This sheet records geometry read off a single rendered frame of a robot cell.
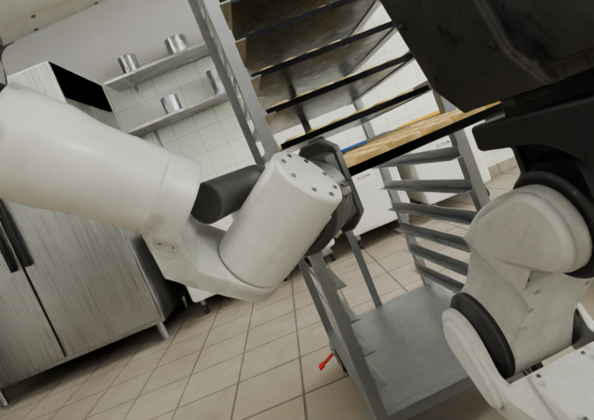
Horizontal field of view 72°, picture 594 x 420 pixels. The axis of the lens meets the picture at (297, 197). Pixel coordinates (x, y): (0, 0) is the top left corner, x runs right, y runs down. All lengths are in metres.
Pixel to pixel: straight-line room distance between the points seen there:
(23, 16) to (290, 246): 0.23
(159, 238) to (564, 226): 0.33
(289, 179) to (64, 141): 0.15
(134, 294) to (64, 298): 0.47
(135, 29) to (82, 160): 3.79
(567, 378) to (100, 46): 3.93
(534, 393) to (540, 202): 0.36
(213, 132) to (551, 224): 3.46
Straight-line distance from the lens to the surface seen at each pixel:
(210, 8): 1.04
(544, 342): 0.73
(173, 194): 0.29
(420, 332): 1.47
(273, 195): 0.30
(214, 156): 3.72
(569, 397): 0.70
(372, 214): 3.12
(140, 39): 4.02
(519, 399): 0.71
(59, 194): 0.29
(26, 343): 3.46
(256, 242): 0.32
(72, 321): 3.27
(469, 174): 1.11
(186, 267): 0.32
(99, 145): 0.29
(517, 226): 0.45
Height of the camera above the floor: 0.82
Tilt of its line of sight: 5 degrees down
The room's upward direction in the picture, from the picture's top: 22 degrees counter-clockwise
